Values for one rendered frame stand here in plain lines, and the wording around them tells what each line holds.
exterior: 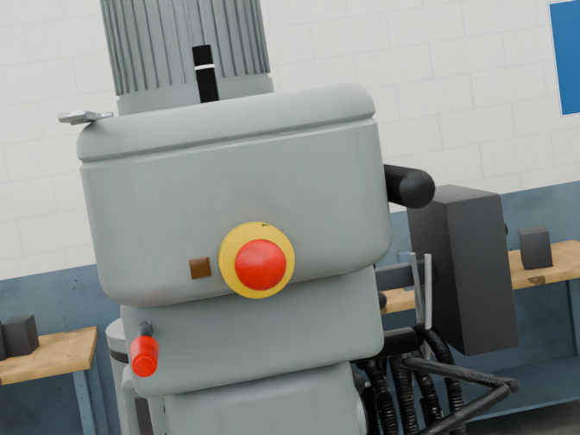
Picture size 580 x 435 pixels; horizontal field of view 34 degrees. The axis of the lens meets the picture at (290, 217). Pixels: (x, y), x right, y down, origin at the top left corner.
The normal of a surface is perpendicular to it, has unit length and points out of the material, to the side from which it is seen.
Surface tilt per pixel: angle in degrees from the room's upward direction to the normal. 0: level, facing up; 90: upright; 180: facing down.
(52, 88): 90
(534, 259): 90
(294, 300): 90
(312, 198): 90
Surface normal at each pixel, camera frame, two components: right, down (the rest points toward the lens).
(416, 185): 0.15, 0.09
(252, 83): 0.77, -0.04
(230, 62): 0.55, 0.01
